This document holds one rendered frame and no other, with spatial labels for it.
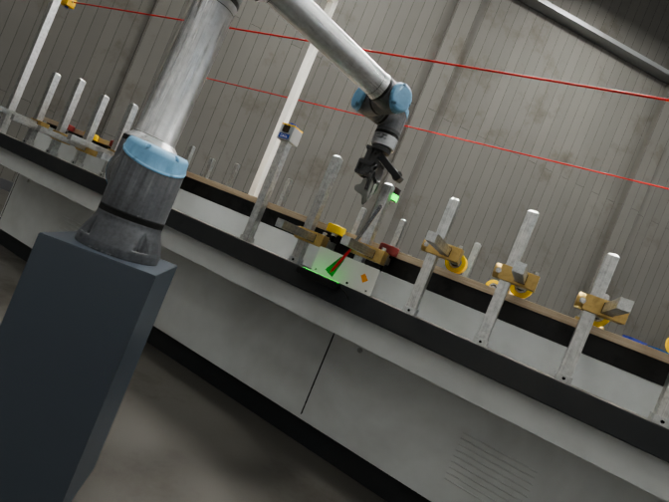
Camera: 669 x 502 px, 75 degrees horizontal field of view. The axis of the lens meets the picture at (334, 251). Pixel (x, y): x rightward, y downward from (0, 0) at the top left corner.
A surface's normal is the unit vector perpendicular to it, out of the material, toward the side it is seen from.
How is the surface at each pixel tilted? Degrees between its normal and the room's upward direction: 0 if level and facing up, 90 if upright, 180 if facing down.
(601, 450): 90
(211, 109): 90
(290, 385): 90
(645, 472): 90
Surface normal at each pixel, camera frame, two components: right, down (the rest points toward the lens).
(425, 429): -0.40, -0.17
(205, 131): 0.16, 0.06
